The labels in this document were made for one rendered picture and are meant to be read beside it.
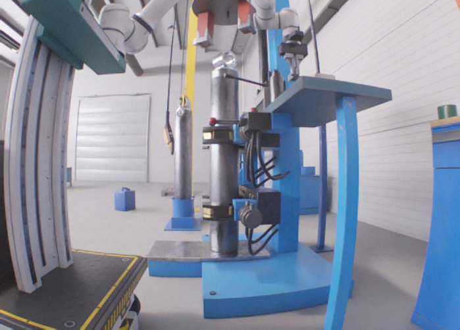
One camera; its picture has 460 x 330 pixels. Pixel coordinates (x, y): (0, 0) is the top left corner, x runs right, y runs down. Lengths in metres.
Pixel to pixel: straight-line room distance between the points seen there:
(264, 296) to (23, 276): 1.05
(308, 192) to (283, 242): 2.19
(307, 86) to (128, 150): 12.31
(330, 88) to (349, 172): 0.31
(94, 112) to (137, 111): 2.46
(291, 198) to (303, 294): 0.75
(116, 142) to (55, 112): 12.11
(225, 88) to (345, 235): 1.27
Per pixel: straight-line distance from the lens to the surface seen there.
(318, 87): 0.88
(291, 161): 1.80
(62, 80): 1.14
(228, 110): 1.74
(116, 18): 1.27
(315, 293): 1.40
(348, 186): 0.93
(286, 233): 1.85
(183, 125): 3.05
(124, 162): 12.96
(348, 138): 0.93
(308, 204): 3.99
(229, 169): 1.69
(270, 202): 1.50
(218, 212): 1.50
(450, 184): 1.14
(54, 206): 1.10
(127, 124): 13.10
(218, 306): 1.28
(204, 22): 2.20
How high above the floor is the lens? 0.75
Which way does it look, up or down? 2 degrees up
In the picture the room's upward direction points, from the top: straight up
